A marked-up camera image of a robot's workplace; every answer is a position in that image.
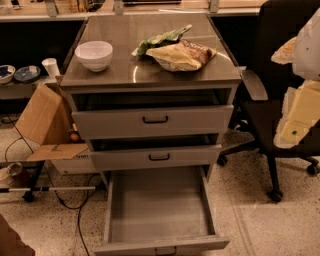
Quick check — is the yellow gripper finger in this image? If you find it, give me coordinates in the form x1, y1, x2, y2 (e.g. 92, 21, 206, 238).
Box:
273, 80, 320, 149

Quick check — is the green jalapeno chip bag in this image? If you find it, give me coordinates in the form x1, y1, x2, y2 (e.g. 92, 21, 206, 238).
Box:
132, 24, 192, 56

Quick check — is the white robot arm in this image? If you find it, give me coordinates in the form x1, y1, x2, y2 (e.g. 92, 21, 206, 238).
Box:
271, 8, 320, 149

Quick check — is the grey top drawer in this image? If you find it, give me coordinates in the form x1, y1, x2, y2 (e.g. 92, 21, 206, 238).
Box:
72, 105, 233, 139

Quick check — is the grey drawer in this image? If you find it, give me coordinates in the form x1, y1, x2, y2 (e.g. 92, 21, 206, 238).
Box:
91, 144, 221, 170
94, 166, 229, 256
72, 105, 233, 139

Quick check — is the grey middle drawer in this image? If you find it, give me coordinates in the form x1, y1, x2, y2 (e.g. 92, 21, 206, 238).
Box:
91, 144, 221, 170

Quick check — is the yellow brown chip bag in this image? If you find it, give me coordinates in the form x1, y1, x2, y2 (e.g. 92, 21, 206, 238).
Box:
146, 40, 217, 72

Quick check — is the grey metal drawer cabinet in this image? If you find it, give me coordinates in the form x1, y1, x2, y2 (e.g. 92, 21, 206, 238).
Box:
59, 13, 243, 188

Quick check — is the grey bottom drawer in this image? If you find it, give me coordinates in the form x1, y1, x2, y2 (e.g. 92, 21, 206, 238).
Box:
94, 166, 229, 256

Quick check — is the black office chair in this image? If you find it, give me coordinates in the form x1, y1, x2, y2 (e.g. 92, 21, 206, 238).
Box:
217, 0, 320, 202

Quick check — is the white ceramic bowl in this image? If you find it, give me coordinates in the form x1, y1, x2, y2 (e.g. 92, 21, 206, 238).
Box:
75, 41, 113, 72

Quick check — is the white box under cardboard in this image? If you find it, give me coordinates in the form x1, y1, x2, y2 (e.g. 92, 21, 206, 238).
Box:
52, 150, 97, 175

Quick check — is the white paper cup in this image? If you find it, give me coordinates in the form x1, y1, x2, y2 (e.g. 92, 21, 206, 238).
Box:
42, 58, 60, 78

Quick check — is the open cardboard box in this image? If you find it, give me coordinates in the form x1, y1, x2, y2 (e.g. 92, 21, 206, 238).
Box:
16, 84, 88, 161

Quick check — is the blue patterned bowl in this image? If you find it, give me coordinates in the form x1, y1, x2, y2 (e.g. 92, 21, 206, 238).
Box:
14, 65, 41, 83

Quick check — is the black white metal stand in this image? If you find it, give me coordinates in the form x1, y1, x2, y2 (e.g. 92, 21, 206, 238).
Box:
0, 161, 97, 202

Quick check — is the low grey side shelf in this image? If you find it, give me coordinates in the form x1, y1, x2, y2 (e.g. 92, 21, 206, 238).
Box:
0, 76, 62, 100

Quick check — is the blue white bowl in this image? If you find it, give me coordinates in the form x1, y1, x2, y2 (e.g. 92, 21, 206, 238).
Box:
0, 65, 16, 84

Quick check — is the brown object bottom left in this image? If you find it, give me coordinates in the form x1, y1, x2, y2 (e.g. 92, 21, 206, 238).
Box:
0, 215, 35, 256

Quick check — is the black floor cable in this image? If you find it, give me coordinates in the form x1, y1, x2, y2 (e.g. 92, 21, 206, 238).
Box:
3, 116, 103, 256

